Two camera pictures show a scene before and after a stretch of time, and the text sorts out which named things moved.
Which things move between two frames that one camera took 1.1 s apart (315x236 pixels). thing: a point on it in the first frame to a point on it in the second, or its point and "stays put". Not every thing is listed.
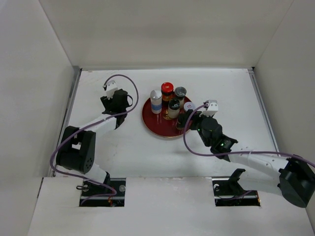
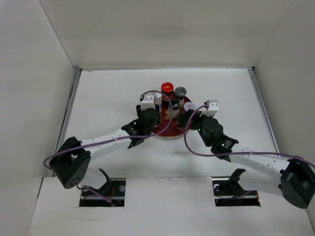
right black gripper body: (197, 124) stays put
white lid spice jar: (189, 105) stays put
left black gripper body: (107, 102) to (148, 132)
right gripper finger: (183, 118) stays put
